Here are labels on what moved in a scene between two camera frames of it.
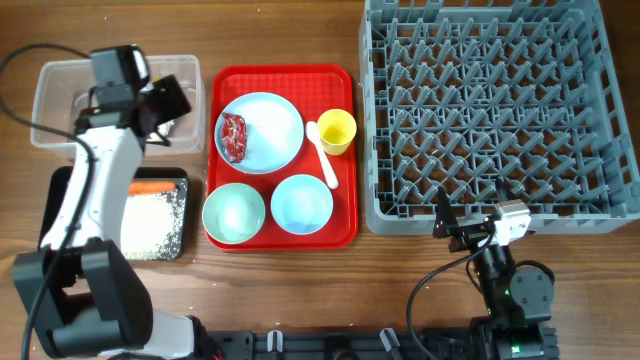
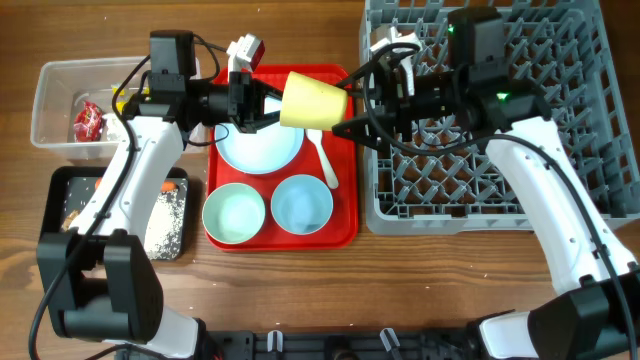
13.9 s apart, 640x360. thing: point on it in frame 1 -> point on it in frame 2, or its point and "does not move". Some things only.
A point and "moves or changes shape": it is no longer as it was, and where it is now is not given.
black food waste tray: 155,214 does not move
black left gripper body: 167,98 -> 242,101
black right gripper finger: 505,190 -> 374,66
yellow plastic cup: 337,127 -> 308,104
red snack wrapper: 234,136 moves or changes shape
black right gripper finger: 446,219 -> 363,129
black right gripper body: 468,237 -> 434,98
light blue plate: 275,131 does not move
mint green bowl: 233,213 does not move
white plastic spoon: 313,135 does not move
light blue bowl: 302,204 does not move
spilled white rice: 151,224 does not move
